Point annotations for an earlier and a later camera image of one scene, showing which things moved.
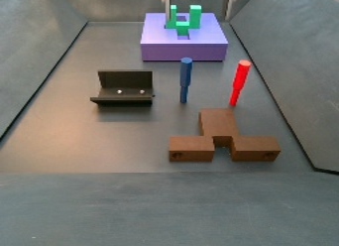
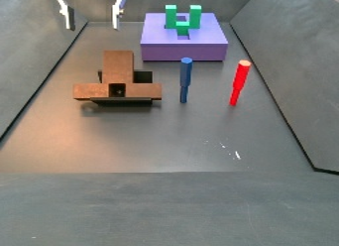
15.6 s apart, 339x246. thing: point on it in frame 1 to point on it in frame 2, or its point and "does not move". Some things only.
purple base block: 206,44 does not move
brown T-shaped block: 218,123 to 118,72
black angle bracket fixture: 125,88 does not move
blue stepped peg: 186,74 does not move
